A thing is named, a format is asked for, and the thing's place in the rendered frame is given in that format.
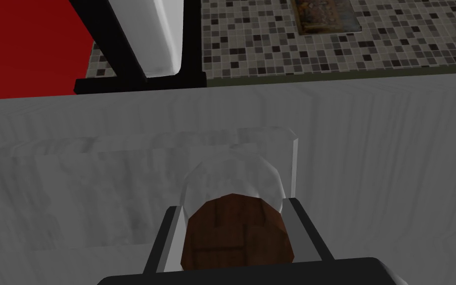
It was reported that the clear jar with brown lid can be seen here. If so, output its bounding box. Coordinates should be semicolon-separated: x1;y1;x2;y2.
180;149;295;272

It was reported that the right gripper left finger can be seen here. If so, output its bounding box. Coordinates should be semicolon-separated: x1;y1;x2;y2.
143;205;184;276

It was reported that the black framed white panel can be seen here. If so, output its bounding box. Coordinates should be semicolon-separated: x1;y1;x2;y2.
68;0;208;95

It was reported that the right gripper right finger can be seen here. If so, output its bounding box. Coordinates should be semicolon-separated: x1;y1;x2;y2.
281;197;336;264

